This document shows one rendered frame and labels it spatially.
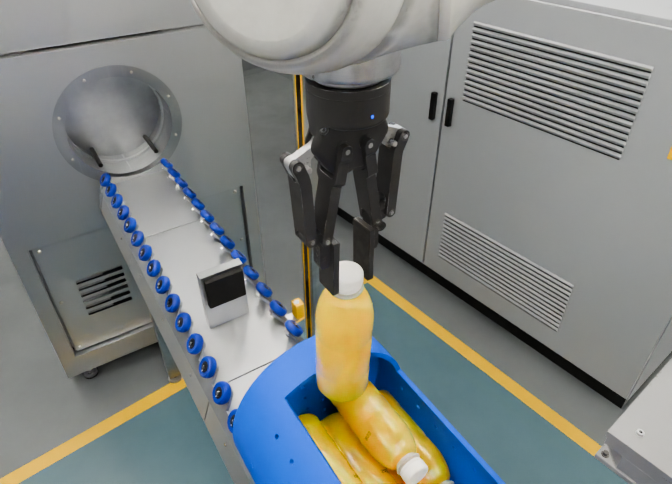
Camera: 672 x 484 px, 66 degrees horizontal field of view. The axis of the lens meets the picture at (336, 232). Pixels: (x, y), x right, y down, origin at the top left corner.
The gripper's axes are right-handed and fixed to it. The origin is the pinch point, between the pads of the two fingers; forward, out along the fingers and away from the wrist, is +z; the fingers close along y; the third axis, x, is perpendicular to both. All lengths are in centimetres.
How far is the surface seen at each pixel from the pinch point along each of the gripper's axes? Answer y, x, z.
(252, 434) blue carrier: 11.9, -5.8, 31.0
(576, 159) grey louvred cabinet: -132, -54, 50
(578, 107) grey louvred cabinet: -131, -58, 32
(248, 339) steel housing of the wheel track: -2, -43, 54
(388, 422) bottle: -6.0, 2.6, 32.0
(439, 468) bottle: -10.5, 9.6, 38.3
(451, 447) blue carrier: -14.2, 8.2, 38.0
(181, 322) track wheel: 10, -52, 49
